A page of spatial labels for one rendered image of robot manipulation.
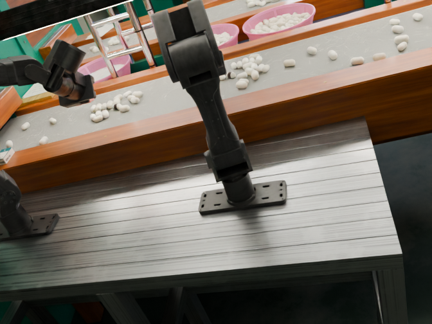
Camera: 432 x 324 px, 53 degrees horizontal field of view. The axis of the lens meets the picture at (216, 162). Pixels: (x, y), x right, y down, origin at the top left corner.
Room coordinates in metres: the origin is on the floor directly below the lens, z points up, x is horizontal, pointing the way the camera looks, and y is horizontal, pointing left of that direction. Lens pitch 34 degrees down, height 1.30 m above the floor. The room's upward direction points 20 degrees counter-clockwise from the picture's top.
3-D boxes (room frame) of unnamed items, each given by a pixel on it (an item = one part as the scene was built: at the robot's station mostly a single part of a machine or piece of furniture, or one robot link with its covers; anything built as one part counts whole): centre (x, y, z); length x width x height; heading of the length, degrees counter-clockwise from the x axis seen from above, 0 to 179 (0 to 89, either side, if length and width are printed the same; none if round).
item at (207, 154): (0.77, -0.03, 0.77); 0.09 x 0.06 x 0.06; 86
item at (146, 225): (1.10, 0.17, 0.65); 1.20 x 0.90 x 0.04; 71
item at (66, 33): (2.10, 0.49, 0.83); 0.30 x 0.06 x 0.07; 166
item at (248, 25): (1.53, -0.39, 0.72); 0.27 x 0.27 x 0.10
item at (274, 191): (0.76, -0.03, 0.71); 0.20 x 0.07 x 0.08; 71
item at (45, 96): (1.76, 0.52, 0.77); 0.33 x 0.15 x 0.01; 166
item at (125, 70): (1.71, 0.31, 0.72); 0.27 x 0.27 x 0.10
